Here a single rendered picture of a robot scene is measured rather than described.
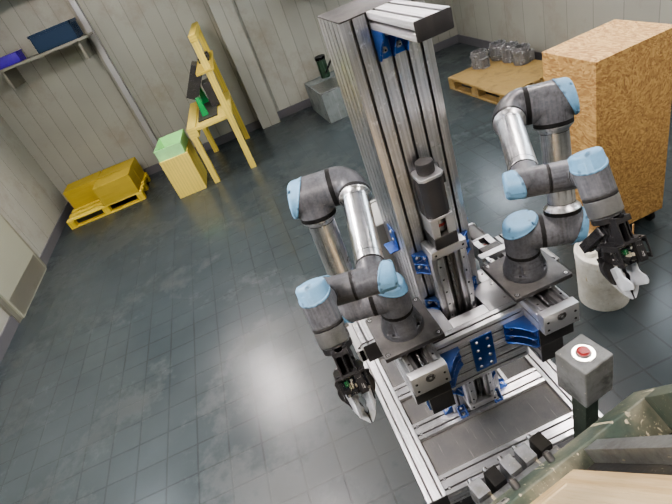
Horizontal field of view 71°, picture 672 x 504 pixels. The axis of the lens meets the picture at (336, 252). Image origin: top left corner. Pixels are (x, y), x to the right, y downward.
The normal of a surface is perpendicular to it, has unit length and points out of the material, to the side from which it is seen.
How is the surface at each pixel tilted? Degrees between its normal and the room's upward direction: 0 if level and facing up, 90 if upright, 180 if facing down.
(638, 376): 0
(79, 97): 90
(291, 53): 90
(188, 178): 90
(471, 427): 0
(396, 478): 0
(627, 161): 90
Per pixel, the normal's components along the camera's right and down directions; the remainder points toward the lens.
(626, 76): 0.30, 0.47
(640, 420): -0.01, -0.39
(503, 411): -0.31, -0.77
